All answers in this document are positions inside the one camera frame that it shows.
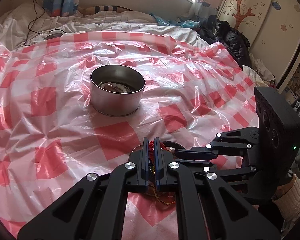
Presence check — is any right hand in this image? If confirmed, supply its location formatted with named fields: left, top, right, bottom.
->
left=273, top=174, right=296, bottom=200

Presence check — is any white knit right sleeve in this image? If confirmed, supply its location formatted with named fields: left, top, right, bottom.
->
left=272, top=176, right=300, bottom=224

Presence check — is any red white checkered plastic sheet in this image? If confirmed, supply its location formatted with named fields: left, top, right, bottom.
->
left=0, top=31, right=258, bottom=236

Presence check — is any round silver metal tin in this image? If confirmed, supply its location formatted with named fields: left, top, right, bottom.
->
left=90, top=64, right=146, bottom=116

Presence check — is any black jacket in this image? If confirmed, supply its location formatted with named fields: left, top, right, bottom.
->
left=198, top=15, right=252, bottom=68

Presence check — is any light blue plastic bag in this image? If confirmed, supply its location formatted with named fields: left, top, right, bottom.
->
left=150, top=14, right=200, bottom=30

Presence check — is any white wardrobe with tree decal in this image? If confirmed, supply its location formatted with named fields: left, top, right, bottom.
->
left=218, top=0, right=300, bottom=92

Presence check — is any striped pillow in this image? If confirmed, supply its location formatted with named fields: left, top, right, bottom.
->
left=77, top=5, right=130, bottom=16

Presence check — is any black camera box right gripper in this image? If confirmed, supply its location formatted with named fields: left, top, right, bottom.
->
left=254, top=87, right=300, bottom=186

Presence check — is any white pearl bracelet in tin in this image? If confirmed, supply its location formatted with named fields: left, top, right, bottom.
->
left=98, top=81, right=134, bottom=94

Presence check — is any black charging cable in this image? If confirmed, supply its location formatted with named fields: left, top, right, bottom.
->
left=24, top=0, right=65, bottom=47

